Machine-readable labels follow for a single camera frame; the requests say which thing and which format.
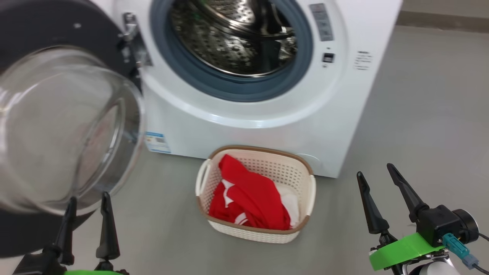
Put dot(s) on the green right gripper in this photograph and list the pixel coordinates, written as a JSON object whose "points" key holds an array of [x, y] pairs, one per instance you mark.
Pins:
{"points": [[405, 250]]}

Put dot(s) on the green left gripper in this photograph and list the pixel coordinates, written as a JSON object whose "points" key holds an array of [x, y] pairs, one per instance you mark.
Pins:
{"points": [[103, 272]]}

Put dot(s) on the round black glass washer door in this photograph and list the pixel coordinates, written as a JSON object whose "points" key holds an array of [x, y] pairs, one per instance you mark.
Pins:
{"points": [[57, 133]]}

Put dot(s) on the red and white garment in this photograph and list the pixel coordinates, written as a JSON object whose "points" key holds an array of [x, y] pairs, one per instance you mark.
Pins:
{"points": [[252, 198]]}

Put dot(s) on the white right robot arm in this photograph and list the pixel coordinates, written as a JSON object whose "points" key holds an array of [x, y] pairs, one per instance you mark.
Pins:
{"points": [[431, 269]]}

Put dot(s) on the white front-load washing machine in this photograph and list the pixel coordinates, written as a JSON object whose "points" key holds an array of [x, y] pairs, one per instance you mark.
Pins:
{"points": [[344, 114]]}

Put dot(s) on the cream basket with brown rim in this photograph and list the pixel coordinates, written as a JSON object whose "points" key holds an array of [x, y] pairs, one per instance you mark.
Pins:
{"points": [[294, 168]]}

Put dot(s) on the perforated steel washer drum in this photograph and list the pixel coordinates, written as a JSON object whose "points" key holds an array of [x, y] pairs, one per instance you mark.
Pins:
{"points": [[221, 46]]}

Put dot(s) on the blue energy label sticker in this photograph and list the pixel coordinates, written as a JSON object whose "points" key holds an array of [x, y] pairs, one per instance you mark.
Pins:
{"points": [[157, 142]]}

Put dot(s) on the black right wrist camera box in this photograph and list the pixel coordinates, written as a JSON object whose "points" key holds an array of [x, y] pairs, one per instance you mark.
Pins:
{"points": [[439, 223]]}

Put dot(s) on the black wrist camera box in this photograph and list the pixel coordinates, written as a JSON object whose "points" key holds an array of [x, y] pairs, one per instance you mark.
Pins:
{"points": [[439, 223], [38, 263]]}

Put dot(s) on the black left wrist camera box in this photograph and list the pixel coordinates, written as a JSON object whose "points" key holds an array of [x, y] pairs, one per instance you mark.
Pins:
{"points": [[38, 263]]}

